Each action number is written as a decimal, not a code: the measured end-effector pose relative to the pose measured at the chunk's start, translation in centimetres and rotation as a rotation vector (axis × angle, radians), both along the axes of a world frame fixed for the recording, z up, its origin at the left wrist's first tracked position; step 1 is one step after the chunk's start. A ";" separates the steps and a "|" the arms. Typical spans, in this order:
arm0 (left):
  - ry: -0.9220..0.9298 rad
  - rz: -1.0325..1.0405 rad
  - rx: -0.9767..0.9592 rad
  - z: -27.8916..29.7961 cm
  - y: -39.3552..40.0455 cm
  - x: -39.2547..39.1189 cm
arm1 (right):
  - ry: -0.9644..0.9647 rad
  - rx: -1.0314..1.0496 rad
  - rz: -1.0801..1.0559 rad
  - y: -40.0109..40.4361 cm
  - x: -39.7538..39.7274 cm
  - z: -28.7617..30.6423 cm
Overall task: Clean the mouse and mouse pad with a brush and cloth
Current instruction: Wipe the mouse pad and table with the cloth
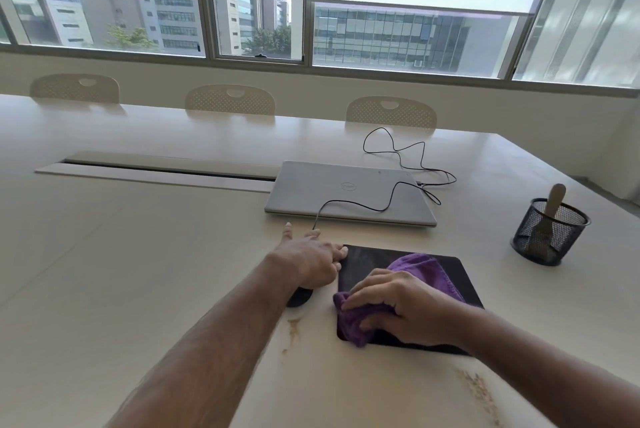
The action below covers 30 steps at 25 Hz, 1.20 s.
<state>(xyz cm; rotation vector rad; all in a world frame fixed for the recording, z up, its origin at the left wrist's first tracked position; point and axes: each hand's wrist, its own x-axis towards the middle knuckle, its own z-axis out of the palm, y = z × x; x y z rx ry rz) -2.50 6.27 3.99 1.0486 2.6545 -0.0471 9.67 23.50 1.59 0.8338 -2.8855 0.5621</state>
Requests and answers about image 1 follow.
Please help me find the person's right hand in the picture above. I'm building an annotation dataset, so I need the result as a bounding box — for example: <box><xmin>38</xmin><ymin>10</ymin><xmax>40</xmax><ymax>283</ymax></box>
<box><xmin>340</xmin><ymin>269</ymin><xmax>472</xmax><ymax>347</ymax></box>

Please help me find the person's left hand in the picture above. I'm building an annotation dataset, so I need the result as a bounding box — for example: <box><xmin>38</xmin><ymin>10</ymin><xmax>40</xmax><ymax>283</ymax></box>
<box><xmin>269</xmin><ymin>222</ymin><xmax>349</xmax><ymax>290</ymax></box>

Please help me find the black mouse pad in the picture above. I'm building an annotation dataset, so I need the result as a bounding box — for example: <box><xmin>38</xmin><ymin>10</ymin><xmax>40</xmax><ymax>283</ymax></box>
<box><xmin>336</xmin><ymin>244</ymin><xmax>485</xmax><ymax>357</ymax></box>

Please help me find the purple cleaning cloth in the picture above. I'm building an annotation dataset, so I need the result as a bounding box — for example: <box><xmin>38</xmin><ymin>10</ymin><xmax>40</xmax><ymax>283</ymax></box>
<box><xmin>333</xmin><ymin>253</ymin><xmax>467</xmax><ymax>349</ymax></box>

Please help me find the person's right forearm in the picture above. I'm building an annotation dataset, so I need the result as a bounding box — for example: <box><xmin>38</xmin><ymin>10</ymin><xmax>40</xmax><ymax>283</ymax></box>
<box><xmin>450</xmin><ymin>300</ymin><xmax>640</xmax><ymax>428</ymax></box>

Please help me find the person's left forearm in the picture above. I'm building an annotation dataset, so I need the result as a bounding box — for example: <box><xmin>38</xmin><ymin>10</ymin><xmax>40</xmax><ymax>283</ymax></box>
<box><xmin>105</xmin><ymin>253</ymin><xmax>304</xmax><ymax>428</ymax></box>

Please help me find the silver closed laptop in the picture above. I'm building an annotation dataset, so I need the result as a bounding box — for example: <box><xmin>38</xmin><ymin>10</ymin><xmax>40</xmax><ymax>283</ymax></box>
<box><xmin>264</xmin><ymin>160</ymin><xmax>439</xmax><ymax>230</ymax></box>

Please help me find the black computer mouse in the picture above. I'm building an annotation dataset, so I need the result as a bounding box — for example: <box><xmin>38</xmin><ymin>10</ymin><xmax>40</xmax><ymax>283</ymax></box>
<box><xmin>285</xmin><ymin>286</ymin><xmax>315</xmax><ymax>309</ymax></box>

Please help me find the small brown crumb patch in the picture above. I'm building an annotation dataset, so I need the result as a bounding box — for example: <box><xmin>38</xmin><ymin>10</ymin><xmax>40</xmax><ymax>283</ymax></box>
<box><xmin>281</xmin><ymin>317</ymin><xmax>303</xmax><ymax>356</ymax></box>

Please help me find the large brown crumb patch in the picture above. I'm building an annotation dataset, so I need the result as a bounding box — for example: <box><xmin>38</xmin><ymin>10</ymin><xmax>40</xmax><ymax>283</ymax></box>
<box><xmin>456</xmin><ymin>368</ymin><xmax>502</xmax><ymax>424</ymax></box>

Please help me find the beige perforated chair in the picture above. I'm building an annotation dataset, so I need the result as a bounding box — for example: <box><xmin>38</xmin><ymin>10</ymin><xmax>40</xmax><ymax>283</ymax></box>
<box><xmin>184</xmin><ymin>84</ymin><xmax>277</xmax><ymax>117</ymax></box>
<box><xmin>345</xmin><ymin>96</ymin><xmax>439</xmax><ymax>130</ymax></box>
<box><xmin>29</xmin><ymin>73</ymin><xmax>121</xmax><ymax>104</ymax></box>

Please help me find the black mesh pen cup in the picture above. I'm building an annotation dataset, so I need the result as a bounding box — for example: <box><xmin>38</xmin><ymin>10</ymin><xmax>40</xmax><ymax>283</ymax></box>
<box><xmin>510</xmin><ymin>197</ymin><xmax>592</xmax><ymax>267</ymax></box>

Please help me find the metal framed window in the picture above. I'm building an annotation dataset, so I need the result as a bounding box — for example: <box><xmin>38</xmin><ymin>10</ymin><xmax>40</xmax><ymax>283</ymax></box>
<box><xmin>0</xmin><ymin>0</ymin><xmax>640</xmax><ymax>98</ymax></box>

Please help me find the wooden flat stick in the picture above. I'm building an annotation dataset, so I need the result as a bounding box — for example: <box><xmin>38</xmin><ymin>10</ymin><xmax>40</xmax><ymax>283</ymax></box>
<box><xmin>542</xmin><ymin>183</ymin><xmax>568</xmax><ymax>221</ymax></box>

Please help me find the thin black cable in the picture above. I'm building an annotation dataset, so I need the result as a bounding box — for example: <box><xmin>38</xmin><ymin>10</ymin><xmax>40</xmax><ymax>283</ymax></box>
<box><xmin>310</xmin><ymin>127</ymin><xmax>458</xmax><ymax>234</ymax></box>

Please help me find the table cable tray cover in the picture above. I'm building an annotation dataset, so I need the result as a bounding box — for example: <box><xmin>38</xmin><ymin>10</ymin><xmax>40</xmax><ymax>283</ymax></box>
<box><xmin>34</xmin><ymin>150</ymin><xmax>282</xmax><ymax>194</ymax></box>

